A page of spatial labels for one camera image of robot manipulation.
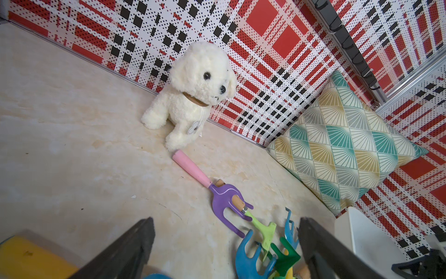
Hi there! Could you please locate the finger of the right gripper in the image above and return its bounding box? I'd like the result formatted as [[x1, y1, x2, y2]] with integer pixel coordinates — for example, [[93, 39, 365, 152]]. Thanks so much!
[[391, 249, 446, 279]]

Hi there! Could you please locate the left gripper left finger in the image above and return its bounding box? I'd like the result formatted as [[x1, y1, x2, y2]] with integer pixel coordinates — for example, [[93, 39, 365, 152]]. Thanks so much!
[[70, 217, 155, 279]]

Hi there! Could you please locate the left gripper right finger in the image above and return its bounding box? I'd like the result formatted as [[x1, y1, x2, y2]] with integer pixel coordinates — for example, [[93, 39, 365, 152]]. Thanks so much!
[[298, 217, 382, 279]]

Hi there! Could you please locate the dark green rake wooden handle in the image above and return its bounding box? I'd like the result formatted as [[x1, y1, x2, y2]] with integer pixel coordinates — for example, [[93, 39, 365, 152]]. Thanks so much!
[[271, 237, 302, 276]]

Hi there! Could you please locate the white plastic storage box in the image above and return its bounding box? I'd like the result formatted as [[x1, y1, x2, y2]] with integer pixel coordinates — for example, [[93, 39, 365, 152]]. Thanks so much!
[[334, 206, 422, 279]]

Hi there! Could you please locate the light green rake near purple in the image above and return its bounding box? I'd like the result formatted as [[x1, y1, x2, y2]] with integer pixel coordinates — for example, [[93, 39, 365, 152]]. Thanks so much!
[[232, 195, 276, 261]]

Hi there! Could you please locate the teal yellow patterned pillow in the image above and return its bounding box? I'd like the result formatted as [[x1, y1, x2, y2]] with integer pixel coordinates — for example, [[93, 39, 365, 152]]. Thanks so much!
[[267, 71, 427, 215]]

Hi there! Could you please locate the white plush dog toy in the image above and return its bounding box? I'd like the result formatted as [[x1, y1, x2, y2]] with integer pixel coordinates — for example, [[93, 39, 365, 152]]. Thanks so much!
[[141, 42, 237, 152]]

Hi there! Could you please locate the purple rake pink handle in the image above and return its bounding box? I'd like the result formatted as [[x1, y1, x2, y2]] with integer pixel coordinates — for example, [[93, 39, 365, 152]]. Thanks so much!
[[172, 150, 254, 238]]

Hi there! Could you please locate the black wall hook rail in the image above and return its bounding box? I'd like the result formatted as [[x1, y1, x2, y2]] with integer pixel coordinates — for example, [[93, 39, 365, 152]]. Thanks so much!
[[308, 0, 388, 109]]

